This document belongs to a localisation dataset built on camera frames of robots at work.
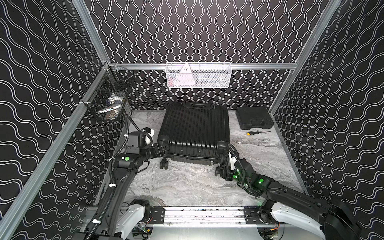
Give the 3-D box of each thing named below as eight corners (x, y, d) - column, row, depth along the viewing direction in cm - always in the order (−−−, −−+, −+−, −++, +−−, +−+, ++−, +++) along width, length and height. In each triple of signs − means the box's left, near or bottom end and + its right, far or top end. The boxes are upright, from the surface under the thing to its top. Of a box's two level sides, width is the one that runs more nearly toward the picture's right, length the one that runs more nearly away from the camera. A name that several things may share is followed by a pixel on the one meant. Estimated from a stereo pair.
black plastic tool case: (240, 130, 112) (242, 124, 106) (235, 112, 123) (237, 106, 118) (270, 130, 112) (274, 124, 106) (263, 112, 123) (266, 106, 118)
